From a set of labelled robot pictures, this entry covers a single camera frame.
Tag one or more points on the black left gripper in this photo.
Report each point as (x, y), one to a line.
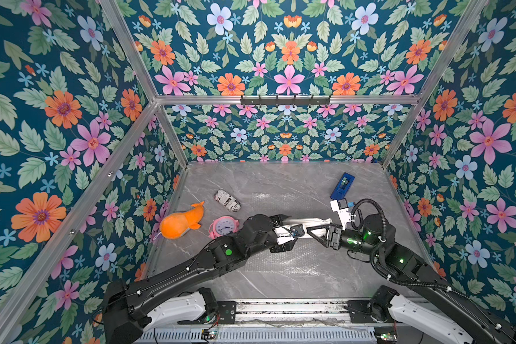
(277, 249)

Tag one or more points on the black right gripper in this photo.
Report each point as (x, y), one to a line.
(335, 234)

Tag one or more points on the clear bubble wrap sheet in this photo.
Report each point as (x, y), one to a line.
(303, 259)

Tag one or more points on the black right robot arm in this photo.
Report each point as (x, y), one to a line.
(365, 230)

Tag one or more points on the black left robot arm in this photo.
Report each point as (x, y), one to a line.
(127, 307)

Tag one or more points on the blue rectangular box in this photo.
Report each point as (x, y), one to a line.
(342, 187)

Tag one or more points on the pink alarm clock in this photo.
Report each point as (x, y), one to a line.
(223, 226)

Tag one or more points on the newspaper print wrapped vase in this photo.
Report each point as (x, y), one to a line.
(227, 201)

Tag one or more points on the orange plush whale toy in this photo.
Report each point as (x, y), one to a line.
(175, 225)

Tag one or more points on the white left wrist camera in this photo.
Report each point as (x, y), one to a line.
(289, 233)

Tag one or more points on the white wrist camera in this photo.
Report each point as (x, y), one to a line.
(344, 211)
(289, 233)

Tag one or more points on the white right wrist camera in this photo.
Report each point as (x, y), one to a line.
(344, 211)

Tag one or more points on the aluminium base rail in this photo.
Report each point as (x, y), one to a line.
(193, 309)

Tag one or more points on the white perforated cable tray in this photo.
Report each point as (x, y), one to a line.
(259, 335)

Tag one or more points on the black hook rail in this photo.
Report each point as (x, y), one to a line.
(298, 100)

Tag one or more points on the aluminium frame struts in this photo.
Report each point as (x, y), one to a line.
(31, 282)

